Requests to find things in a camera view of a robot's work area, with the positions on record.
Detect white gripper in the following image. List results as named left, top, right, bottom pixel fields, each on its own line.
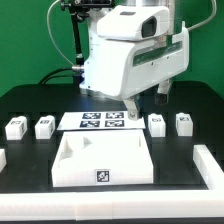
left=83, top=27, right=189, bottom=121

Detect white square table top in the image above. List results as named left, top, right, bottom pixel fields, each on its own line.
left=51, top=129, right=154, bottom=187

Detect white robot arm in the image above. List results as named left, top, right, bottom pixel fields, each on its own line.
left=80, top=0, right=189, bottom=120

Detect white sheet with markers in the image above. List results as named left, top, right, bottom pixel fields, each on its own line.
left=58, top=111, right=145, bottom=131

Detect white U-shaped fence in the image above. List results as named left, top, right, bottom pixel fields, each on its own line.
left=0, top=145, right=224, bottom=221

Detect black cables at base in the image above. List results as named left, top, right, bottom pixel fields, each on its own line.
left=38, top=67, right=83, bottom=86

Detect black camera stand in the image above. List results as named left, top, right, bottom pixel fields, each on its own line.
left=60, top=0, right=115, bottom=81

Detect grey cable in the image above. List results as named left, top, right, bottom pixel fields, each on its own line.
left=46, top=0, right=77, bottom=68

